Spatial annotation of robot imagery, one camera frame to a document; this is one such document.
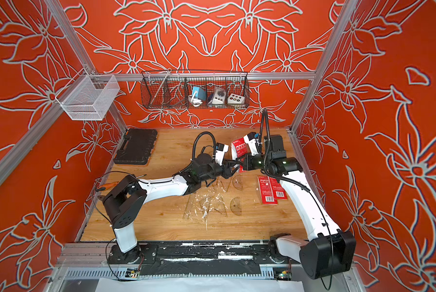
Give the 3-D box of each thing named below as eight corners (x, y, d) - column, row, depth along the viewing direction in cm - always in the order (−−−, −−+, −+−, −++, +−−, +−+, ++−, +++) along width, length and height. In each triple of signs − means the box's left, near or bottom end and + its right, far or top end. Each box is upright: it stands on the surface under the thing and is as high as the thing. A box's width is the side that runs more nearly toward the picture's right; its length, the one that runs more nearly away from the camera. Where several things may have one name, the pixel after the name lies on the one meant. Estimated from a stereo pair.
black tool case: (115, 165, 102) (112, 161, 99) (129, 132, 119) (127, 128, 115) (148, 165, 102) (146, 161, 98) (158, 132, 119) (156, 128, 115)
